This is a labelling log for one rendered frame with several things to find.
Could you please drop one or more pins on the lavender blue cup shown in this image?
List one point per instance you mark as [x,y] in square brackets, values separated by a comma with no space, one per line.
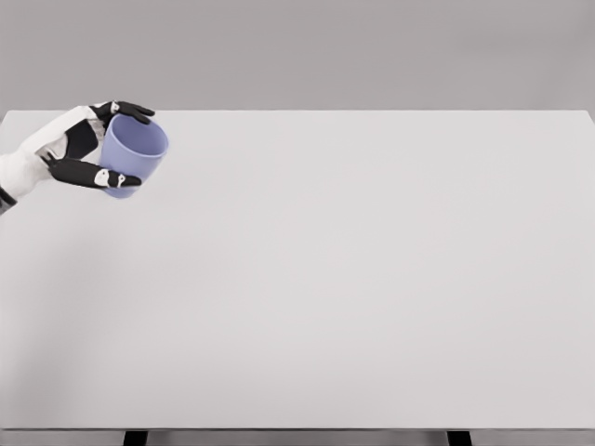
[135,148]

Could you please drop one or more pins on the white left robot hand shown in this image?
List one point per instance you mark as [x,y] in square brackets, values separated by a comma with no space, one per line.
[56,137]

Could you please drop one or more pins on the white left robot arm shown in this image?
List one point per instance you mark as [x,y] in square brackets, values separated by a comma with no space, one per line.
[13,175]

